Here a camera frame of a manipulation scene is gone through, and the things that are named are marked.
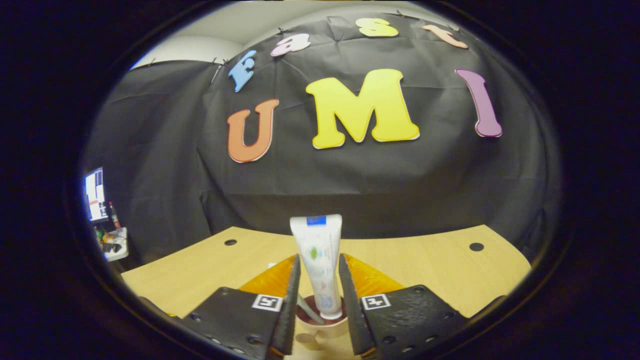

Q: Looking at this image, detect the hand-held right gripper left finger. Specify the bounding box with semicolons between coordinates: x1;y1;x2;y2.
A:
180;253;302;358

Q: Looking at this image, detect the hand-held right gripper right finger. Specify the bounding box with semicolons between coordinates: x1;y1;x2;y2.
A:
338;253;471;357

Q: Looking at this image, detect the white toothbrush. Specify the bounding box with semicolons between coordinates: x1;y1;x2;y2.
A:
297;295;326;326

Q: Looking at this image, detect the beige cup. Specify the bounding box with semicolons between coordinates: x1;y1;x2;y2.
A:
292;294;352;360

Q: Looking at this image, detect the white toothpaste tube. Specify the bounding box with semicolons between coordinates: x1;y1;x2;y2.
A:
289;214;345;321

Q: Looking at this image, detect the wooden desktop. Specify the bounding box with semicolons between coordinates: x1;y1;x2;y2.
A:
120;224;532;360

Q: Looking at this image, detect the black backdrop cloth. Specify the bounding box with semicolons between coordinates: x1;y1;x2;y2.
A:
82;10;563;266

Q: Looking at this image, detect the computer monitor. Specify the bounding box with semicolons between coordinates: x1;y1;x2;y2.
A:
84;167;108;223

